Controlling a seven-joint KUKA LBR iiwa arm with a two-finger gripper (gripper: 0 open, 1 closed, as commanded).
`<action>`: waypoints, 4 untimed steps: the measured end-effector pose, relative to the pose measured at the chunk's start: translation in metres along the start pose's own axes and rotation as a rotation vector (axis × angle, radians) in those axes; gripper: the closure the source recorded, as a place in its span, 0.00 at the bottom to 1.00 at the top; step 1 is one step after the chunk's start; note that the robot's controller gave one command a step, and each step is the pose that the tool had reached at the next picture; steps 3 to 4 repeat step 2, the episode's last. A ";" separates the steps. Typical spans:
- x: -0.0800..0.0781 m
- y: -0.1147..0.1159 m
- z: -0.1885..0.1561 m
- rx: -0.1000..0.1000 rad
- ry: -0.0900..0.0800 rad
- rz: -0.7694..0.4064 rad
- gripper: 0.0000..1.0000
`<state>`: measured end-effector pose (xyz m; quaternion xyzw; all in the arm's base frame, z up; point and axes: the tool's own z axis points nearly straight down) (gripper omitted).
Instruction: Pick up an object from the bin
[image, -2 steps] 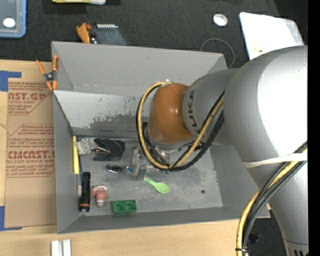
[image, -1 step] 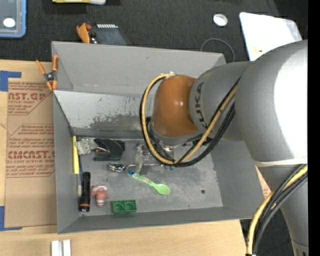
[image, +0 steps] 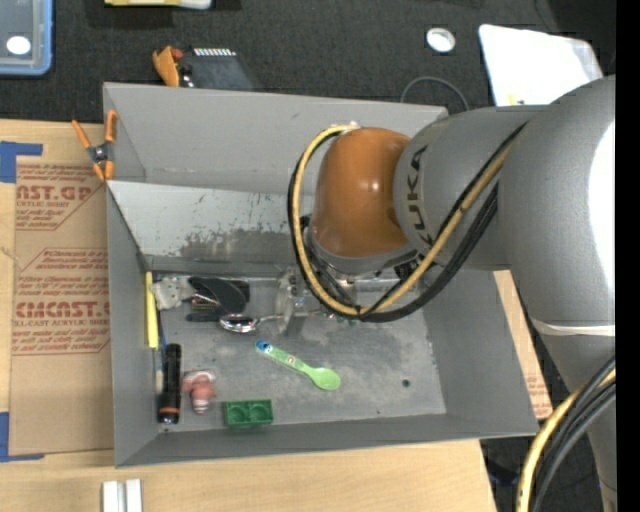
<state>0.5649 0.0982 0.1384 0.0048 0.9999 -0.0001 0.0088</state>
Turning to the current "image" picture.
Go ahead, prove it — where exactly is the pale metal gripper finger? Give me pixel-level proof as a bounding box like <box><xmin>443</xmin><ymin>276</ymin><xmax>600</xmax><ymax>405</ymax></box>
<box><xmin>282</xmin><ymin>304</ymin><xmax>308</xmax><ymax>338</ymax></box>
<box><xmin>275</xmin><ymin>268</ymin><xmax>304</xmax><ymax>307</ymax></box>

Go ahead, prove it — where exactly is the shiny metal spoon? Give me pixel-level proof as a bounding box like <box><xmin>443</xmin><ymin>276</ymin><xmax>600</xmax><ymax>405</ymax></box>
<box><xmin>218</xmin><ymin>311</ymin><xmax>292</xmax><ymax>335</ymax></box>

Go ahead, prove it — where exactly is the grey metal bin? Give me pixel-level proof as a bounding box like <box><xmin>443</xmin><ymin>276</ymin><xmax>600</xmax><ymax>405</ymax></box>
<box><xmin>102</xmin><ymin>82</ymin><xmax>541</xmax><ymax>469</ymax></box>

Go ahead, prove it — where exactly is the green toy brick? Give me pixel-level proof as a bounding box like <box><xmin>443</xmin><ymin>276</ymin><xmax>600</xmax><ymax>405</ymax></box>
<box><xmin>221</xmin><ymin>398</ymin><xmax>275</xmax><ymax>429</ymax></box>

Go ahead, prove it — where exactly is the pink toy figure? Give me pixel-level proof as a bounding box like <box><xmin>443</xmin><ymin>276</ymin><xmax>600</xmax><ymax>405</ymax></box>
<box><xmin>180</xmin><ymin>369</ymin><xmax>219</xmax><ymax>416</ymax></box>

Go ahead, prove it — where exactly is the white crumpled packet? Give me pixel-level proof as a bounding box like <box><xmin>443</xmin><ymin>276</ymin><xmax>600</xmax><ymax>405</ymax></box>
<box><xmin>149</xmin><ymin>275</ymin><xmax>194</xmax><ymax>312</ymax></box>

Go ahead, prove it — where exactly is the yellow flat block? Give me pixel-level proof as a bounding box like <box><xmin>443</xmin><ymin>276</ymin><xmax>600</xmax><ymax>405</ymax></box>
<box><xmin>144</xmin><ymin>270</ymin><xmax>161</xmax><ymax>350</ymax></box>

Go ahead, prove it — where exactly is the brown cardboard board red print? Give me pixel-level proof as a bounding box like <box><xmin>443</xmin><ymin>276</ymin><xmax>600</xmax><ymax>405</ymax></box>
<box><xmin>0</xmin><ymin>118</ymin><xmax>554</xmax><ymax>459</ymax></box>

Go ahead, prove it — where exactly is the green spoon with blue handle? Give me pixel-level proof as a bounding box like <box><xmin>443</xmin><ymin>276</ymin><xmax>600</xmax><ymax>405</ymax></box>
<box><xmin>254</xmin><ymin>339</ymin><xmax>343</xmax><ymax>393</ymax></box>

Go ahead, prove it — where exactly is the black flashlight with orange ring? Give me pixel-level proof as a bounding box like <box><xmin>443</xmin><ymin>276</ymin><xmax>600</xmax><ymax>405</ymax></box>
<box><xmin>156</xmin><ymin>342</ymin><xmax>183</xmax><ymax>426</ymax></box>

